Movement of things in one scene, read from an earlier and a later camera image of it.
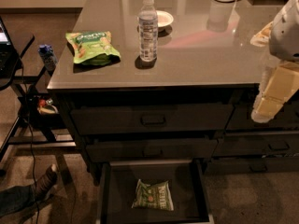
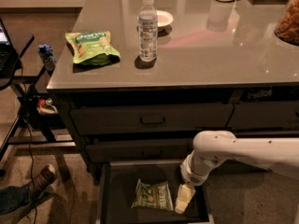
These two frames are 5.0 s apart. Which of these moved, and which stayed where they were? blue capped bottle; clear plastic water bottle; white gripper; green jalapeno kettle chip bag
Moved: white gripper
Stayed: green jalapeno kettle chip bag; clear plastic water bottle; blue capped bottle
